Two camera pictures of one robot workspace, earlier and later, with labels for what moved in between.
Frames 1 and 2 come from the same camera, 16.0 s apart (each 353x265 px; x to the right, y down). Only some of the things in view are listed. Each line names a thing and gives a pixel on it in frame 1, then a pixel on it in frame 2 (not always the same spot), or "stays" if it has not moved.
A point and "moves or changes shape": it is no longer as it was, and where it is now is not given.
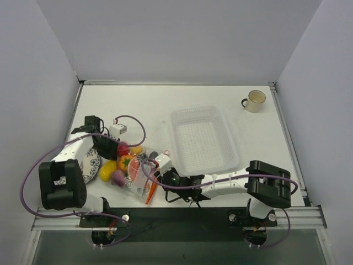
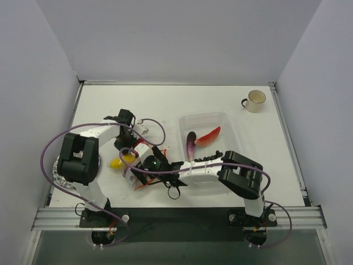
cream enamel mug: (253, 103) stays
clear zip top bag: (142, 175) moves or changes shape
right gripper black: (163, 176) to (139, 174)
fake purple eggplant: (153, 154) moves or changes shape
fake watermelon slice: (133, 168) to (209, 138)
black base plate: (178, 224) stays
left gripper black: (111, 149) to (123, 141)
